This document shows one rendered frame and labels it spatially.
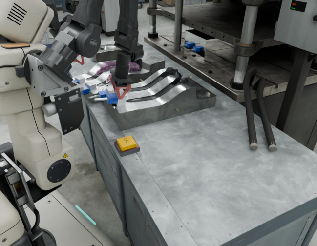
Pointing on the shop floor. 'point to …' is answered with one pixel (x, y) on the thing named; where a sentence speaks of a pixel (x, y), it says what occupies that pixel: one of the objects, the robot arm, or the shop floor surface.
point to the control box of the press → (286, 37)
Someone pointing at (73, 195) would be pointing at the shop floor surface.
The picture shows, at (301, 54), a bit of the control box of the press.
